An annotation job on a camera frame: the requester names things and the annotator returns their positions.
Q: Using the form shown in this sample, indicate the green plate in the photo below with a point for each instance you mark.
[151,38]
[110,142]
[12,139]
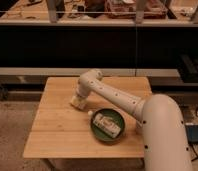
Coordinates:
[117,118]

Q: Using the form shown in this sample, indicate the wooden table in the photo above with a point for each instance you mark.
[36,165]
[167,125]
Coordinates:
[61,131]

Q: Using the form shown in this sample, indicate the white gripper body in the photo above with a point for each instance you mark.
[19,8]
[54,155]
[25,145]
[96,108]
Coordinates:
[83,93]

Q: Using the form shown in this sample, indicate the background workbench shelf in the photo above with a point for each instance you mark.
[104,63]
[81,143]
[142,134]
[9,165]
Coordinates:
[103,13]

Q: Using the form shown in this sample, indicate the black box on floor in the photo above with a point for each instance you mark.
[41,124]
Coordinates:
[192,133]

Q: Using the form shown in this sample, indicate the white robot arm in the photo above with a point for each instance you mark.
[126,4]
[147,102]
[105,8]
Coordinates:
[163,128]

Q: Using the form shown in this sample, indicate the clear plastic cup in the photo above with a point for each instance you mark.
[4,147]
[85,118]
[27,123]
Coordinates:
[138,127]

